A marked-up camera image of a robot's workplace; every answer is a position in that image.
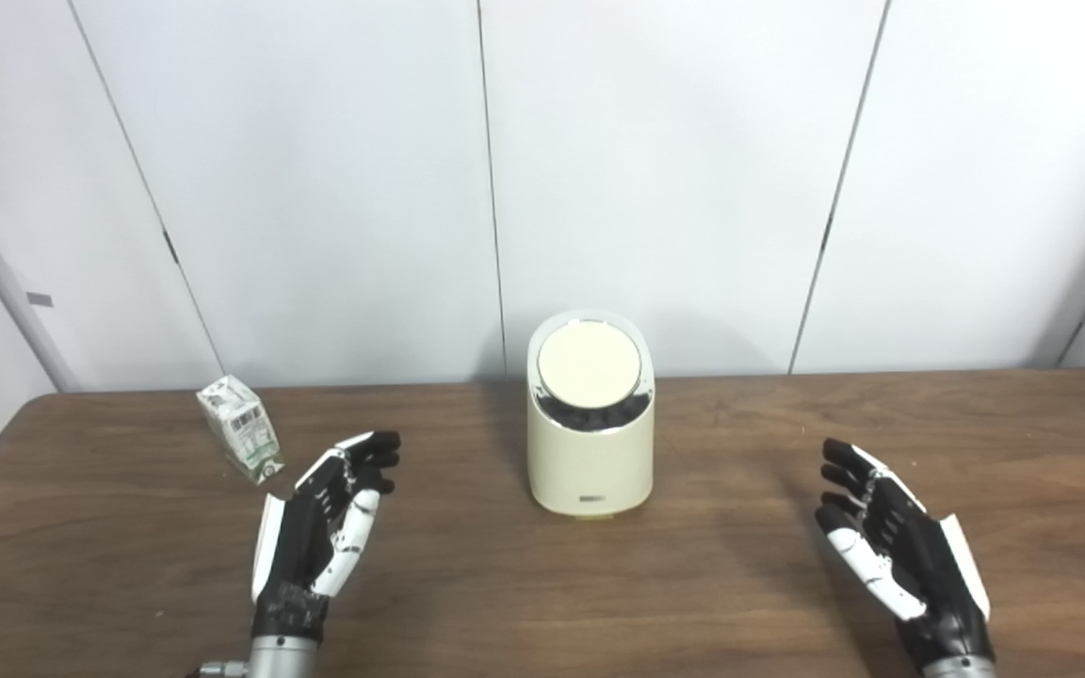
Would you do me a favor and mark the cream round bin lid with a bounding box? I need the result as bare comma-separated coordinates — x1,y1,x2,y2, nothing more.
537,320,643,408

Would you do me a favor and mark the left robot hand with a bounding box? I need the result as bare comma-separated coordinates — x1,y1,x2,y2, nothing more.
251,430,403,646

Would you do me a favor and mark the cream-colored bin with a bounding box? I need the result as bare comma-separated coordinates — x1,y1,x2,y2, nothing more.
526,311,656,519

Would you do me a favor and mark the white green milk carton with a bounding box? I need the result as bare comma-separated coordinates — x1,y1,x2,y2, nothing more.
196,375,285,486

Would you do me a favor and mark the black bin liner bag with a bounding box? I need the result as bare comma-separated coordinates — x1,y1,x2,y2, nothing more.
535,391,649,436

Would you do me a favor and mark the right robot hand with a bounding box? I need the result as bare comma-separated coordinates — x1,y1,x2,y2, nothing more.
814,438,996,668

